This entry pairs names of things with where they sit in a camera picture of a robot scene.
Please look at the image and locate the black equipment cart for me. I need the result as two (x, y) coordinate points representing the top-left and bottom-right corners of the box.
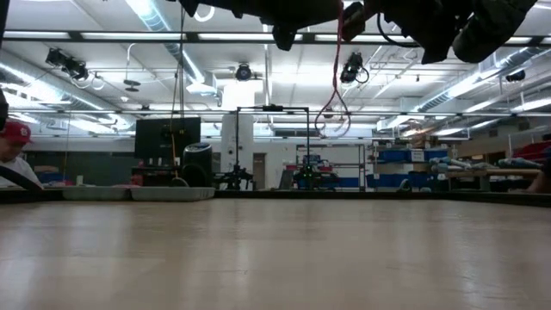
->
(131, 165), (184, 189)

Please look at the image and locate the black leader rig frame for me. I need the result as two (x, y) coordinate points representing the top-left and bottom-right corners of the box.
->
(234, 105), (311, 190)

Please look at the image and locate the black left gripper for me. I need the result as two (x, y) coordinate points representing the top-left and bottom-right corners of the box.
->
(178, 0), (341, 52)

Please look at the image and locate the black crossbar with light strips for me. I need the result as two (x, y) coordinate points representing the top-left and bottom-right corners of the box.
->
(0, 28), (551, 47)

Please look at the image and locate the person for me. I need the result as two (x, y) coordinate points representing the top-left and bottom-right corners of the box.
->
(0, 120), (44, 189)
(527, 146), (551, 195)

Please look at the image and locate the red storage bin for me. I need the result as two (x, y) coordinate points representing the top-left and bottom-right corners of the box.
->
(511, 140), (548, 161)

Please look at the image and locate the wall shelving with blue bins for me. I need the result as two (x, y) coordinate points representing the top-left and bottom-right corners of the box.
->
(372, 146), (453, 190)

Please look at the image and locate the grey chair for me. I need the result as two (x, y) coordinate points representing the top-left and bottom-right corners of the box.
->
(278, 169), (296, 190)

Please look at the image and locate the grey door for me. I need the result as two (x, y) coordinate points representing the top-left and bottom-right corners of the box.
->
(252, 152), (267, 190)

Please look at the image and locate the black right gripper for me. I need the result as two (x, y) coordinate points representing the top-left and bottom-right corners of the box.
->
(365, 0), (474, 65)

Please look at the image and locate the black display screen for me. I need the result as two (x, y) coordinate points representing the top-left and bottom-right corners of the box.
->
(134, 116), (202, 160)

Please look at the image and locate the thin red wire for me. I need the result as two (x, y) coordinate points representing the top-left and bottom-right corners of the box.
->
(313, 0), (352, 140)

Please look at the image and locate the wooden workbench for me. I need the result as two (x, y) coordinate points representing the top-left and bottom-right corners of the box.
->
(447, 168), (543, 193)

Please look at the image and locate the grey tool kit case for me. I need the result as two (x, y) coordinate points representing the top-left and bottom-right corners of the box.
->
(61, 184), (216, 202)

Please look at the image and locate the black wire spool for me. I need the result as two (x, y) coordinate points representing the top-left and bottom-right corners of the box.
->
(342, 2), (367, 42)

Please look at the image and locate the grey fabric bundle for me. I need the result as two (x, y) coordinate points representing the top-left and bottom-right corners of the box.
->
(430, 157), (473, 170)
(498, 158), (544, 170)

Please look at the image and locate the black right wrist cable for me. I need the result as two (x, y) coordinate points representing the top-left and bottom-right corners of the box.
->
(377, 12), (421, 47)

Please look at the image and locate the silver ceiling duct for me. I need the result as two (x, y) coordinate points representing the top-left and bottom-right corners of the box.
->
(0, 64), (104, 112)
(415, 46), (551, 114)

